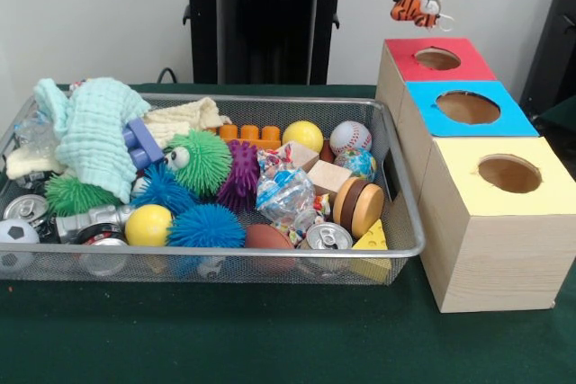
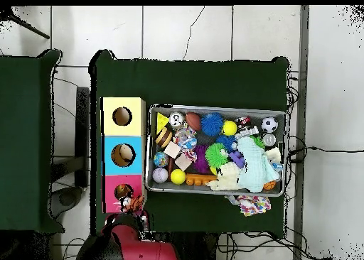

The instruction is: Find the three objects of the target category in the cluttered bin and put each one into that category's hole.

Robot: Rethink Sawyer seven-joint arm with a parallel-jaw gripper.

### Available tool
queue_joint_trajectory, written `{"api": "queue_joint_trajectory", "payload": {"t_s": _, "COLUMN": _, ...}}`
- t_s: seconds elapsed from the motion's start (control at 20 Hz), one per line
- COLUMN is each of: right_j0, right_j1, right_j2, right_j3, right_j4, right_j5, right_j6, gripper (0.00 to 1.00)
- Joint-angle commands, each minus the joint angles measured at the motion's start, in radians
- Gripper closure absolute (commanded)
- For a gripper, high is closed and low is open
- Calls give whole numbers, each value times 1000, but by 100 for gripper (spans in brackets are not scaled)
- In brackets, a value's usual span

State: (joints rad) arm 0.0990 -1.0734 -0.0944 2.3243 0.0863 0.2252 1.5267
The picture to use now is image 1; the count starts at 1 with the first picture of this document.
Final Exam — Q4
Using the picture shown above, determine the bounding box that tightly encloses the black stand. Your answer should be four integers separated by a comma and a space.
519, 0, 576, 121

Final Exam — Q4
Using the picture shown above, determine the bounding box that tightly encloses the wooden burger toy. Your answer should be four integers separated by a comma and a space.
333, 175, 385, 239

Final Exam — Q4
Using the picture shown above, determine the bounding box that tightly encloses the mint green waffle cloth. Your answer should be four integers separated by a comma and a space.
33, 76, 152, 204

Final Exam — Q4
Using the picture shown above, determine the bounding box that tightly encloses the cream waffle cloth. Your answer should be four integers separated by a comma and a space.
4, 96, 233, 181

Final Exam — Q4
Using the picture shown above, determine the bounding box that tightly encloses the purple plastic toy piece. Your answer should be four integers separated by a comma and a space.
121, 117, 166, 172

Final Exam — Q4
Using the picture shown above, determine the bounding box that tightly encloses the small soccer ball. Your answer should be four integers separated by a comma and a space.
0, 218, 41, 271

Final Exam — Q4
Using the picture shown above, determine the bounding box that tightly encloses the shallow clear mesh bin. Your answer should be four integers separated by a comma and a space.
0, 90, 428, 287

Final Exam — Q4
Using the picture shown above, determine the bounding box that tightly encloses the yellow cheese wedge toy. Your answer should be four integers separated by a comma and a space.
350, 218, 392, 285

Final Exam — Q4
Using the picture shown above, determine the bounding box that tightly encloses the dark green tablecloth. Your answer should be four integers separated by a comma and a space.
0, 82, 576, 384

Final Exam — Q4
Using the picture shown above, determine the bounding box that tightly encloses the wooden box with three holes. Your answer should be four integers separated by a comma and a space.
375, 37, 564, 313

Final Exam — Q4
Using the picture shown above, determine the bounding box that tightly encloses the globe print ball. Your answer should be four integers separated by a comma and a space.
335, 147, 379, 183

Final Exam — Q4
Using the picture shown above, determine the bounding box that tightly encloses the blue spiky ball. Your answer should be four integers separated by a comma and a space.
166, 202, 247, 249

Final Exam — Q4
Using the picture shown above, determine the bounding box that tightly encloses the orange striped tiger plush toy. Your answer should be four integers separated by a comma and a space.
389, 0, 455, 32

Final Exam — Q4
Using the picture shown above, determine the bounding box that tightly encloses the silver drink can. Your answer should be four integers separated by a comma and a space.
304, 220, 354, 251

